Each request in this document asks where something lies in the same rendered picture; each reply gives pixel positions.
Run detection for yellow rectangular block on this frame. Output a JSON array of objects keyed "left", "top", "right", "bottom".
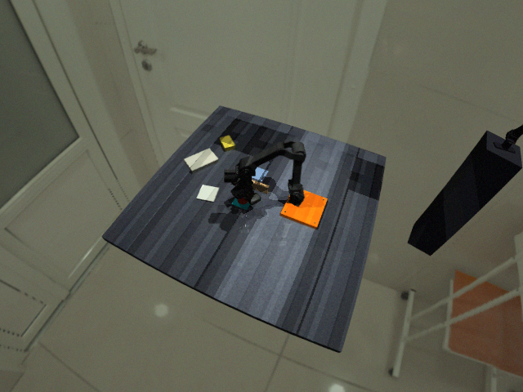
[{"left": 220, "top": 135, "right": 235, "bottom": 151}]

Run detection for tan wooden plank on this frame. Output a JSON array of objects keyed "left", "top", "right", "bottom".
[{"left": 252, "top": 180, "right": 270, "bottom": 194}]

